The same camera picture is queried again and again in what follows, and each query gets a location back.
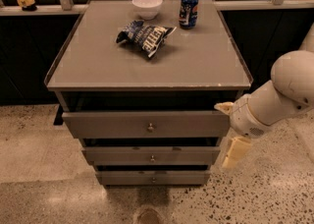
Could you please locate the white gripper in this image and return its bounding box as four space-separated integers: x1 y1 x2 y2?
214 94 271 168

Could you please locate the small yellow black object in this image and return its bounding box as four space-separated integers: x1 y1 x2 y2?
17 0 37 11

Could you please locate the grey drawer cabinet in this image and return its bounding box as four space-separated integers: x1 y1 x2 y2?
45 0 252 174

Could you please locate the blue soda can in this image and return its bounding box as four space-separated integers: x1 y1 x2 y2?
179 0 198 29

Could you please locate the blue kettle chips bag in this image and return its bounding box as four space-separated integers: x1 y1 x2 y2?
116 20 176 58

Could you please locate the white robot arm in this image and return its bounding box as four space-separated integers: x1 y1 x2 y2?
215 25 314 168

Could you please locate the grey top drawer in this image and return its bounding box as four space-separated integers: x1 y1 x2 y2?
63 111 230 139

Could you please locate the white bowl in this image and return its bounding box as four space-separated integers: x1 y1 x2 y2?
131 0 163 20

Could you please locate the grey middle drawer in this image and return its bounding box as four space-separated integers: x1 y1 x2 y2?
82 146 220 166

